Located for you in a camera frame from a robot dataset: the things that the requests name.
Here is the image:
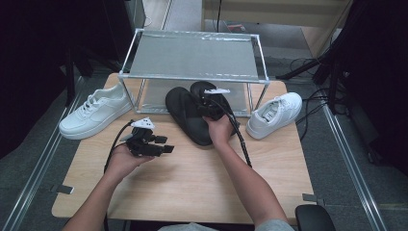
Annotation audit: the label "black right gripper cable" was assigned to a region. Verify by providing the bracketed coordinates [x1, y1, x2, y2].
[208, 97, 253, 168]

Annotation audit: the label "metal shoe rack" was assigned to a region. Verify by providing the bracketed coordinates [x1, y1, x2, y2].
[117, 28, 270, 118]

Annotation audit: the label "black tripod stand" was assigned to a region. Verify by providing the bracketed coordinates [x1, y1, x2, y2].
[275, 47, 354, 114]

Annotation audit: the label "wooden cabinet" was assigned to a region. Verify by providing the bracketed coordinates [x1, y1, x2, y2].
[201, 0, 354, 59]

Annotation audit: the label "grey table bracket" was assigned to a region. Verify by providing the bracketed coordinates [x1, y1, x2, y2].
[301, 192, 325, 206]
[50, 184, 75, 195]

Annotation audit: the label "person's left hand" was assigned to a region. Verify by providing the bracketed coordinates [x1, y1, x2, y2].
[104, 144, 156, 181]

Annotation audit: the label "black floor cables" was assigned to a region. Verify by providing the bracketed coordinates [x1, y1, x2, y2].
[290, 57, 333, 142]

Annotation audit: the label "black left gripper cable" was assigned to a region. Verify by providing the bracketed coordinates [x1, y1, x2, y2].
[103, 119, 135, 174]

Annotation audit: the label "black slipper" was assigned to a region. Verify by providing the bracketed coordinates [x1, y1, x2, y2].
[190, 80, 241, 136]
[165, 86, 215, 147]

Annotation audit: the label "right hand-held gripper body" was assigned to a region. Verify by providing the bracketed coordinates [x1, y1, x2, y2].
[195, 88, 231, 121]

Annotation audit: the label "dark curtain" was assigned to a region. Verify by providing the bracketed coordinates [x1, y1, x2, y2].
[323, 0, 408, 176]
[0, 0, 134, 158]

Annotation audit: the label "metal floor rail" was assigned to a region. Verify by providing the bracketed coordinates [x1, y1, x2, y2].
[320, 102, 388, 231]
[0, 76, 86, 231]

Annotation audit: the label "white sneaker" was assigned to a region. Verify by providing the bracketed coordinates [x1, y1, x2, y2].
[245, 91, 303, 141]
[59, 82, 134, 141]

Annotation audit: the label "person's right hand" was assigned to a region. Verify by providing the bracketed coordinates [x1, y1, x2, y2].
[202, 114, 237, 147]

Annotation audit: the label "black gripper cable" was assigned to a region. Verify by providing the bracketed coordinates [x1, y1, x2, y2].
[103, 119, 135, 174]
[208, 97, 253, 168]

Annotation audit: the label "person's grey shirt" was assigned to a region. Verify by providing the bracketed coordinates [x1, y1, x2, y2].
[158, 218, 294, 231]

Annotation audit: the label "black chair armrest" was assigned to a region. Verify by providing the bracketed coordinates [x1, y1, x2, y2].
[294, 204, 337, 231]

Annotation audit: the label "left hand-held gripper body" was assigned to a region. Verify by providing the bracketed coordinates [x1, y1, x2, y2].
[120, 116, 164, 158]

